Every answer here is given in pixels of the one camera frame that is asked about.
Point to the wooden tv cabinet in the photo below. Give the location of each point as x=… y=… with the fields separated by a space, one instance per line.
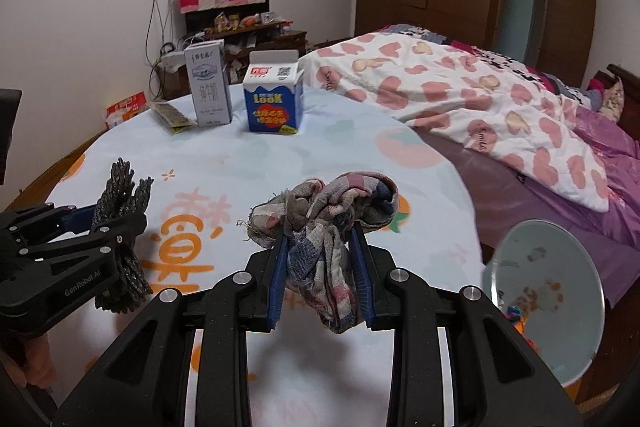
x=169 y=73

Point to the blue Look milk carton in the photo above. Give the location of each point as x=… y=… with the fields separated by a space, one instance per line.
x=273 y=92

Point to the floral pillow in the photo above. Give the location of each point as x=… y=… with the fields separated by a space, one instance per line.
x=613 y=102

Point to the person's left hand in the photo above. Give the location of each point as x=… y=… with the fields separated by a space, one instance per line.
x=37 y=370

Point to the light blue trash bin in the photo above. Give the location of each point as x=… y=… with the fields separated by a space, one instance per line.
x=543 y=271

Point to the blue snack wrapper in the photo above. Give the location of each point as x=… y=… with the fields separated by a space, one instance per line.
x=517 y=317

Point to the small flat packet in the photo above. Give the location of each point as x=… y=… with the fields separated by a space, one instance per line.
x=171 y=118

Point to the white fruit print tablecloth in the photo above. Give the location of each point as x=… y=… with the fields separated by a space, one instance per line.
x=206 y=181

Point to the purple bed cover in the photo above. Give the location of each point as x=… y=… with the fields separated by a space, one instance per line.
x=503 y=197

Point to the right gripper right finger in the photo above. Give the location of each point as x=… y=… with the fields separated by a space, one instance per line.
x=453 y=345

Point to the wooden bed headboard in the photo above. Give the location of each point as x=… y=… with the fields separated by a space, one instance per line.
x=629 y=83

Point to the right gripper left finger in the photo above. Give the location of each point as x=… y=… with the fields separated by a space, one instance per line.
x=142 y=378

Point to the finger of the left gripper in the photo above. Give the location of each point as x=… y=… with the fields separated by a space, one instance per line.
x=78 y=220
x=108 y=237

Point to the heart print white quilt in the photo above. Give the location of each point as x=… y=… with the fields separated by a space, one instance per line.
x=454 y=94

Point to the plaid rag cloth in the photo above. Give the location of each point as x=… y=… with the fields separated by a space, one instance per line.
x=315 y=217

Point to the tall white milk carton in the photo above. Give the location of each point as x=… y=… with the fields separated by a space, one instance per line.
x=209 y=83

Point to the black scouring pad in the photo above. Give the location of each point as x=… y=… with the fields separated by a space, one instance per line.
x=121 y=210

